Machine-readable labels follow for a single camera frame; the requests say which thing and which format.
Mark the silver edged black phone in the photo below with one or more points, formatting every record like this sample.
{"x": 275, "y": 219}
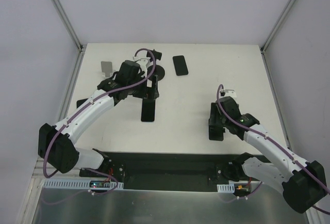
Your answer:
{"x": 148, "y": 110}

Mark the black folding phone stand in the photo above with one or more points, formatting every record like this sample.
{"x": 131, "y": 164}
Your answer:
{"x": 214, "y": 137}

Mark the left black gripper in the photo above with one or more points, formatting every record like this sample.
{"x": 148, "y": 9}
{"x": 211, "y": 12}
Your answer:
{"x": 150, "y": 93}

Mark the white folding phone stand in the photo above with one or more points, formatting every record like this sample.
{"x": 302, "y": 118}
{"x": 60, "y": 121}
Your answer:
{"x": 107, "y": 68}

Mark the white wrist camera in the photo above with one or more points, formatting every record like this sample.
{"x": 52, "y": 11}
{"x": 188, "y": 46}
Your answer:
{"x": 228, "y": 93}
{"x": 144, "y": 63}

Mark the right white cable duct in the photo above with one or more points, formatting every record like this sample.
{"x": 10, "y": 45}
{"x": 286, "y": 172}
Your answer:
{"x": 233, "y": 187}

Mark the left white cable duct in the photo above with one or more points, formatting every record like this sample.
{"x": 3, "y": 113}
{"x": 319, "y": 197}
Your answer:
{"x": 82, "y": 184}

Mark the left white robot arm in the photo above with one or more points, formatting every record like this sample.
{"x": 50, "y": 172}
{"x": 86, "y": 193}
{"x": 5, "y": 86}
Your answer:
{"x": 56, "y": 143}

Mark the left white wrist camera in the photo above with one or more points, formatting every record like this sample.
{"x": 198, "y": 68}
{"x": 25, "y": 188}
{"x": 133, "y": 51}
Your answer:
{"x": 144, "y": 63}

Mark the white cable duct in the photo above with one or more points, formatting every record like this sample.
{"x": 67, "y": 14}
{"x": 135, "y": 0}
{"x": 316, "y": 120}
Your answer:
{"x": 82, "y": 184}
{"x": 233, "y": 187}

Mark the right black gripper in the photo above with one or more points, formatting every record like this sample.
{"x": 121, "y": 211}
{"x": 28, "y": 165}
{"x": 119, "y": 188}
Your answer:
{"x": 215, "y": 123}

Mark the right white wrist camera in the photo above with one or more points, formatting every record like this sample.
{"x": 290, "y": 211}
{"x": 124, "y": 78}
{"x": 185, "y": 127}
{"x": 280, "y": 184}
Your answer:
{"x": 228, "y": 93}

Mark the black round base phone stand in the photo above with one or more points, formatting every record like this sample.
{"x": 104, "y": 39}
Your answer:
{"x": 159, "y": 70}

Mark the purple edged black phone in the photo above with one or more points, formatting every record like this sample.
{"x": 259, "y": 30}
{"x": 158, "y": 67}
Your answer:
{"x": 80, "y": 102}

